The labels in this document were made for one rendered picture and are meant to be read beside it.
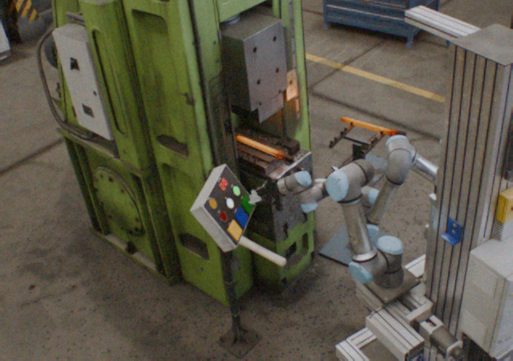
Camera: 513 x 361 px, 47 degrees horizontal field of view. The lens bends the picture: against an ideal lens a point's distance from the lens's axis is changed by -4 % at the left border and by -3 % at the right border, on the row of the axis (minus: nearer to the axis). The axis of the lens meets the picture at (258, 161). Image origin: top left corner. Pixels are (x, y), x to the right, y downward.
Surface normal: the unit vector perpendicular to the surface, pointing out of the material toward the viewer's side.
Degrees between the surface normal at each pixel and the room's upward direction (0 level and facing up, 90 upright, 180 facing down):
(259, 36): 90
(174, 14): 89
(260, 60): 90
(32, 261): 0
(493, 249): 0
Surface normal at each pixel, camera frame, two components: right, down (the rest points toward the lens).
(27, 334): -0.10, -0.81
